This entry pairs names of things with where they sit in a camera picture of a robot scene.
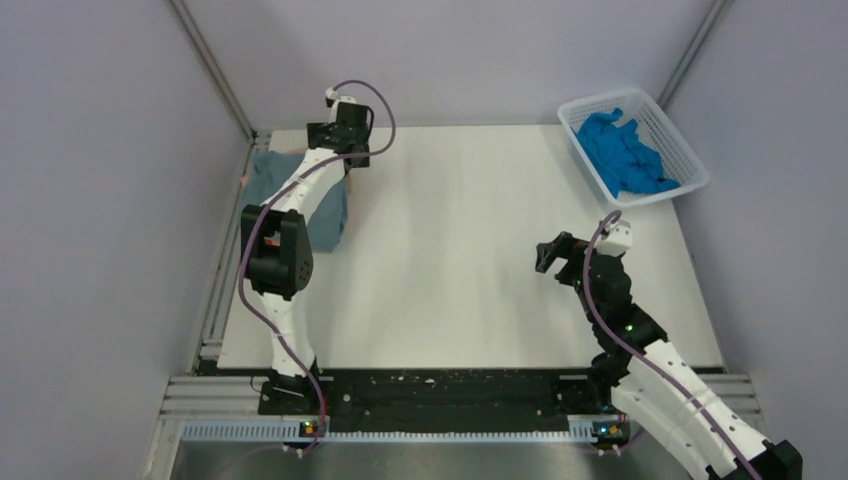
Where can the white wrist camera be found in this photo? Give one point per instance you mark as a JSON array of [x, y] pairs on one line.
[[333, 98], [615, 239]]

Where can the left corner frame post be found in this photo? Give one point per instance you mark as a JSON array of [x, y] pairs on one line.
[[215, 74]]

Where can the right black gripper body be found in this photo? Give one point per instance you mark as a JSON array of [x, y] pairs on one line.
[[598, 311]]

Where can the controller board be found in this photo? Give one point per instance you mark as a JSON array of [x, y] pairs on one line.
[[607, 434], [311, 427]]

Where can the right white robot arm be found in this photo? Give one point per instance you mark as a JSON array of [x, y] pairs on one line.
[[642, 375]]

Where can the white plastic basket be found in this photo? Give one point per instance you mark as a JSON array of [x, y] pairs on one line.
[[655, 130]]

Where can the right corner frame post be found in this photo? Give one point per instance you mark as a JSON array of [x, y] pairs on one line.
[[712, 18]]

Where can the corner frame post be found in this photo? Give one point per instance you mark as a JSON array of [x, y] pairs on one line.
[[712, 18], [215, 74]]

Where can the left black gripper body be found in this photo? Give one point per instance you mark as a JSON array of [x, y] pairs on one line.
[[318, 128]]

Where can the left controller board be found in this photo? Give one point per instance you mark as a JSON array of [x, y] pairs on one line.
[[311, 427]]

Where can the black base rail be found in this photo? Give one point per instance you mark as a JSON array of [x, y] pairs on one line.
[[439, 401]]

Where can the bright blue t shirt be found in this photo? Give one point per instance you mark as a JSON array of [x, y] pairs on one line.
[[623, 162]]

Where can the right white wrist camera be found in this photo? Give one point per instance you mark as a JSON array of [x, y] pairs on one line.
[[615, 239]]

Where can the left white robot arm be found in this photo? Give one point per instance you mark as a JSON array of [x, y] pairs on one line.
[[278, 258]]

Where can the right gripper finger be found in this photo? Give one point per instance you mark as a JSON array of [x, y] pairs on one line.
[[564, 246], [571, 274]]

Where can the white cable duct strip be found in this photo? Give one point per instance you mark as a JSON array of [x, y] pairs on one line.
[[582, 429]]

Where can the right controller board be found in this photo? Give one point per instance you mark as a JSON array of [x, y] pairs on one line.
[[607, 434]]

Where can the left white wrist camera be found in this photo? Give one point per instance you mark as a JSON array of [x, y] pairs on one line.
[[333, 98]]

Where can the left aluminium frame rail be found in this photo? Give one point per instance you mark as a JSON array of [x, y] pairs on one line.
[[217, 298]]

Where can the grey blue t shirt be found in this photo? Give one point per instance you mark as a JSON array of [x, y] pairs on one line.
[[271, 170]]

